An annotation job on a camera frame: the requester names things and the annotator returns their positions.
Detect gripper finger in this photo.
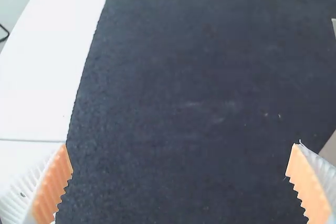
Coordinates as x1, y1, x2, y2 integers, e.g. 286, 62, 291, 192
0, 144, 74, 224
285, 139, 336, 224

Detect black mat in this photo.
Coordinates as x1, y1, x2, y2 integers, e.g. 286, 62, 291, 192
54, 0, 336, 224

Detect black cable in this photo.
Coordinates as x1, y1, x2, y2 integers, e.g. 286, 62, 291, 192
0, 23, 9, 41

